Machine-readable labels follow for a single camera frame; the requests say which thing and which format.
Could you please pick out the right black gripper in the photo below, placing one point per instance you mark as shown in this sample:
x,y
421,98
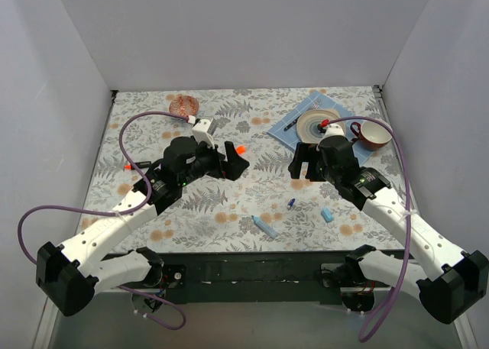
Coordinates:
x,y
309,162

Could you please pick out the light blue highlighter cap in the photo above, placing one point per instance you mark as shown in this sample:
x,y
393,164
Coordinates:
x,y
327,215

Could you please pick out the beige plate blue rings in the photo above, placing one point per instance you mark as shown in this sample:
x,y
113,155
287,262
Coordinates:
x,y
313,125

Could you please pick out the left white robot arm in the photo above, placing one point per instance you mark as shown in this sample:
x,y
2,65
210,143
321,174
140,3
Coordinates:
x,y
72,273

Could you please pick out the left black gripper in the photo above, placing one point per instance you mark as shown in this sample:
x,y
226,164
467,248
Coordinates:
x,y
221,162

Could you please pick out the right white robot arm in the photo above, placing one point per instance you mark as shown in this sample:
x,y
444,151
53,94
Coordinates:
x,y
453,280

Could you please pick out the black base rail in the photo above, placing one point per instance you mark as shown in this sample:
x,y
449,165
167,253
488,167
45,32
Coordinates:
x,y
316,276

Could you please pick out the red patterned small bowl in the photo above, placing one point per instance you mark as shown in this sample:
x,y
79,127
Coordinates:
x,y
184,105

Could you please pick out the light blue highlighter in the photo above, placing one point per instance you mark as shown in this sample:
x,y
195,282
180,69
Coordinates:
x,y
267,229

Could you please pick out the black orange highlighter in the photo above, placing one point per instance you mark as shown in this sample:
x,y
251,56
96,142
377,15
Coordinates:
x,y
139,165

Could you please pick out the fork black handle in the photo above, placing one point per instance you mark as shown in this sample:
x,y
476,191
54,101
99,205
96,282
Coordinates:
x,y
313,105

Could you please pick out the blue checked cloth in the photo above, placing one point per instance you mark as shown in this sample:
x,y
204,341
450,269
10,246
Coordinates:
x,y
339,103

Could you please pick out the orange highlighter cap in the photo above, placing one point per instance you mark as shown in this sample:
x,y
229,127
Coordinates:
x,y
240,149

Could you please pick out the red white mug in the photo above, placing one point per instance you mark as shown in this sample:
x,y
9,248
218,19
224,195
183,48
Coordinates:
x,y
370,135

